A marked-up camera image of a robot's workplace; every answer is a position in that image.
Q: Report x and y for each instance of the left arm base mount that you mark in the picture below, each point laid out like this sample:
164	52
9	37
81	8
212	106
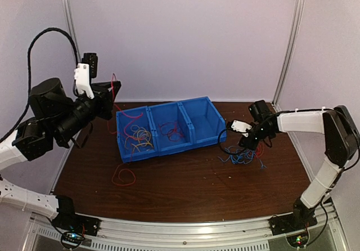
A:
74	232

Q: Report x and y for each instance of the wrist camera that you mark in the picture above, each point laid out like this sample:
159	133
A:
84	72
239	127

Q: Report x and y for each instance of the blue three-compartment bin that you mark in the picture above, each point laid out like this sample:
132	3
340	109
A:
170	128

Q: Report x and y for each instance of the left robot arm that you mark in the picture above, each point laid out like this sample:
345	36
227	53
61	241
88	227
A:
57	119

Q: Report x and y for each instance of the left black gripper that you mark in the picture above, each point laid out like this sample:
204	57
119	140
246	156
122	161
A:
106	98

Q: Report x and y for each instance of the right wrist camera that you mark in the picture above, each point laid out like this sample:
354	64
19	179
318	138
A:
239	127

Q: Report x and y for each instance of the aluminium front rail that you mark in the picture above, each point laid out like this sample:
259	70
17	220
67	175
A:
246	234

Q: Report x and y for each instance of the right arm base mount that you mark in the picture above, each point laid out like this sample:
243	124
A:
294	225

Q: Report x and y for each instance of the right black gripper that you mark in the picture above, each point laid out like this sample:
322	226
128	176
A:
251	146

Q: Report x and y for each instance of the right aluminium frame post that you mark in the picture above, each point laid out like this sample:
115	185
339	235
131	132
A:
290	48

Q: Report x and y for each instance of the aluminium frame post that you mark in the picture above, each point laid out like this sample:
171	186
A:
71	30
290	48

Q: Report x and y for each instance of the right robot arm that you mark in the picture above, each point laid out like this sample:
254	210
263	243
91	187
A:
334	127

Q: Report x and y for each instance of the left aluminium frame post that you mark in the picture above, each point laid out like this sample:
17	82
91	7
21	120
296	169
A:
71	30

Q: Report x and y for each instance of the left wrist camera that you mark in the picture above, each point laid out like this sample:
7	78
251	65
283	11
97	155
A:
84	72

